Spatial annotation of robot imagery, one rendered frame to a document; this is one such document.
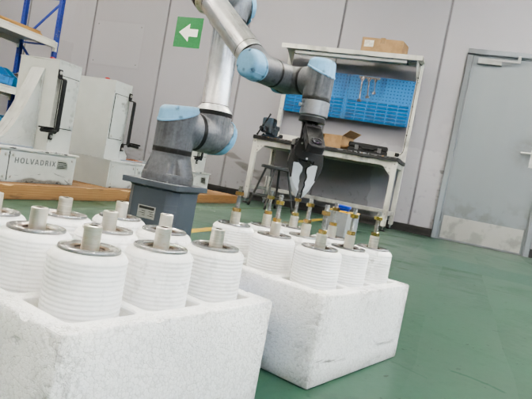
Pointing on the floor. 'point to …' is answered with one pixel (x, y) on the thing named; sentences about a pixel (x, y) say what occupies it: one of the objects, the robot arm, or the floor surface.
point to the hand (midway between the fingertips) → (299, 192)
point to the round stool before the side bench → (271, 186)
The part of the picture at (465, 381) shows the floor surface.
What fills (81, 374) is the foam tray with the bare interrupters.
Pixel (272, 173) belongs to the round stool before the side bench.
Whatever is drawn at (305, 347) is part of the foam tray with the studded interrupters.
